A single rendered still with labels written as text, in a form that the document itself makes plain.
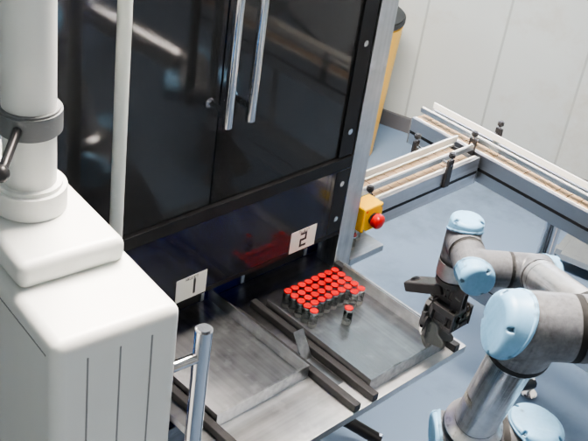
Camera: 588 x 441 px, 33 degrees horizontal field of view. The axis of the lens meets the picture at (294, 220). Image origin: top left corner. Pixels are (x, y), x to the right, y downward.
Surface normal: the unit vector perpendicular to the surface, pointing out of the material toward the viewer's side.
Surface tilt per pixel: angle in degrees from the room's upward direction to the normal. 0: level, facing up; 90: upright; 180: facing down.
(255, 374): 0
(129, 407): 90
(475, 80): 90
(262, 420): 0
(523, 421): 8
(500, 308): 83
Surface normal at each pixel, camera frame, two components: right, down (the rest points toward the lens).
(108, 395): 0.61, 0.49
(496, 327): -0.96, -0.16
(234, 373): 0.13, -0.83
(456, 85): -0.47, 0.42
